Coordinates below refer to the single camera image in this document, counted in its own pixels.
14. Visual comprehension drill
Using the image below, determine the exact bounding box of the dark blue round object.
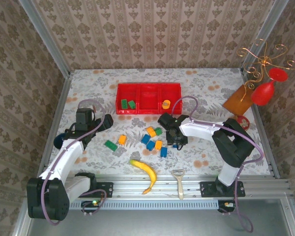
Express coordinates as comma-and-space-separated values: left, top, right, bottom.
54, 134, 65, 149

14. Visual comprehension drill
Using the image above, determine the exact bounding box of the red plastic wine glass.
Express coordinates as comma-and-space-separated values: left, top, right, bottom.
251, 68, 289, 106

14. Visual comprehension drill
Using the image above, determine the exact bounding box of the white floral tablecloth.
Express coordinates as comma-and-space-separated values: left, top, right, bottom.
43, 68, 273, 177

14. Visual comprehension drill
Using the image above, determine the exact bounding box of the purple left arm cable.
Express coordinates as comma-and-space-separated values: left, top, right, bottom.
40, 98, 108, 226

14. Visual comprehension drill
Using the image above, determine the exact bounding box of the yellow banana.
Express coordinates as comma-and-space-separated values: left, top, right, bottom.
129, 159, 158, 195

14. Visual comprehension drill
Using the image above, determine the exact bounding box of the copper wire stand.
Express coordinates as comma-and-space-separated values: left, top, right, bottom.
222, 38, 295, 116

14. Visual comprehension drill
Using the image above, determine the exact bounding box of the aluminium side rail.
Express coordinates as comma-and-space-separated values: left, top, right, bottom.
239, 68, 281, 179
38, 72, 73, 177

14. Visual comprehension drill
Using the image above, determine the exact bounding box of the aluminium frame post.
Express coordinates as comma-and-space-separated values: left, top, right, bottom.
240, 0, 290, 72
18, 0, 71, 77

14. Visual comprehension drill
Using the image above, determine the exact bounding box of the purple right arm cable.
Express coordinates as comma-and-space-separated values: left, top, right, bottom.
171, 95, 265, 234

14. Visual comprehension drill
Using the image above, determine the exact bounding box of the white slotted cable duct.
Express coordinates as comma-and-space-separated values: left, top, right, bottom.
68, 199, 221, 210

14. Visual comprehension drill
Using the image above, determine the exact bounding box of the aluminium mounting rail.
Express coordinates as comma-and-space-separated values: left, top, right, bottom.
39, 174, 291, 200

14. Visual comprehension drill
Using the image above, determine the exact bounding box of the beige vegetable peeler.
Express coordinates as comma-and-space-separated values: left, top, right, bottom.
171, 169, 186, 200

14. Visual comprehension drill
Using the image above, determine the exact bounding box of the small black connector module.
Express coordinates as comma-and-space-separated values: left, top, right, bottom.
81, 199, 102, 215
217, 200, 236, 215

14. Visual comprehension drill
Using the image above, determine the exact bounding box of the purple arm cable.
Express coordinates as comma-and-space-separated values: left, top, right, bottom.
171, 95, 265, 234
40, 98, 108, 226

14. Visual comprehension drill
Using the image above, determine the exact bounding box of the round red floral tin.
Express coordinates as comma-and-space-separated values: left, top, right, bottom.
233, 115, 251, 131

